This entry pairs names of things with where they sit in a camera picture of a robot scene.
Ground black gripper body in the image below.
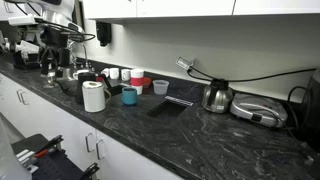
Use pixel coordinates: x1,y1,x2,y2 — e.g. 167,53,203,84
39,26,70,67

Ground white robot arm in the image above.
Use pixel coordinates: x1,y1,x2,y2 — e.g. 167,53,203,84
4,0,85,75

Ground white cylindrical kettle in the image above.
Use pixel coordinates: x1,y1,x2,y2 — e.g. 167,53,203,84
83,81,111,113

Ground white mug lying sideways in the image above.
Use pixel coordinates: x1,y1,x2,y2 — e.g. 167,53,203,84
101,68,110,77

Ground white mug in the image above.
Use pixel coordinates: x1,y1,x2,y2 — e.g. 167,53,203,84
110,68,119,80
121,69,130,81

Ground teal mug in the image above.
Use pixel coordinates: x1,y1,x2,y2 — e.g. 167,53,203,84
122,87,137,105

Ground white cup with red band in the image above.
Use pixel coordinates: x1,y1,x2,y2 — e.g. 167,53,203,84
130,69,144,95

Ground black orange clamp tool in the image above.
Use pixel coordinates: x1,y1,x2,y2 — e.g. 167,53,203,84
35,135,63,158

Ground clear plastic cup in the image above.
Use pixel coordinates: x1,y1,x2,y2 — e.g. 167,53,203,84
153,80,169,95

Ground striped paper strip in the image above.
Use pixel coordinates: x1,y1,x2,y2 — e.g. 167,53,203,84
165,96,193,106

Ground steel thermal carafe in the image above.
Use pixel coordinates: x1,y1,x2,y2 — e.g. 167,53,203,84
202,79,233,113

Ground silver waffle maker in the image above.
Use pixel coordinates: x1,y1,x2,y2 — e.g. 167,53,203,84
230,93,288,128

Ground black appliance at right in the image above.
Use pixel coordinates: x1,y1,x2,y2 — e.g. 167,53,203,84
298,68,320,152

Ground black wall outlet adapter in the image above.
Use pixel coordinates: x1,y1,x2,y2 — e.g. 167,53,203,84
96,22,112,47

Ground white cabinet door handle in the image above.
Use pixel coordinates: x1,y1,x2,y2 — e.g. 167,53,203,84
96,139,105,160
85,132,95,153

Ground black power cable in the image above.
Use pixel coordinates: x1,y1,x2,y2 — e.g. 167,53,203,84
186,65,318,84

